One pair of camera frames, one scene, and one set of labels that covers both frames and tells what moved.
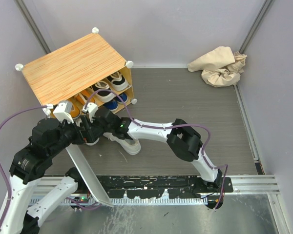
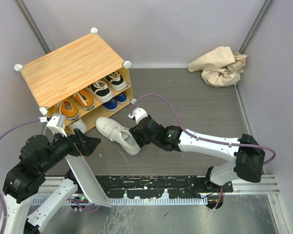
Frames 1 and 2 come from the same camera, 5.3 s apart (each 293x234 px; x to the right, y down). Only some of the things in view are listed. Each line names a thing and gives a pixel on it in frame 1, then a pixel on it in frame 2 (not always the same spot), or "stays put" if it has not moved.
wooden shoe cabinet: x=88 y=73 stays put
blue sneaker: x=112 y=106 stays put
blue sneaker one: x=123 y=96 stays put
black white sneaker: x=117 y=82 stays put
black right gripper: x=94 y=120 to x=137 y=133
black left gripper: x=89 y=132 to x=88 y=144
